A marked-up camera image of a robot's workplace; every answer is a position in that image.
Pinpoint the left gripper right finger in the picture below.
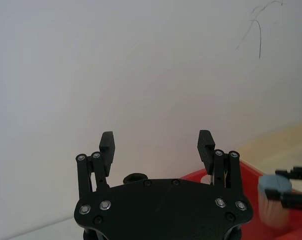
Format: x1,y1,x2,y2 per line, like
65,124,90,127
196,129,244,196

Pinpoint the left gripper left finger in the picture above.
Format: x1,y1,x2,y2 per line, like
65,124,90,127
75,131,116,199

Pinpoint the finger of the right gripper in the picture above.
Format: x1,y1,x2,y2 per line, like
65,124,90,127
275,165,302,181
264,188,302,211

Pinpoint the red plastic bin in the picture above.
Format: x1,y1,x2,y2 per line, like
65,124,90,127
179,159,302,240

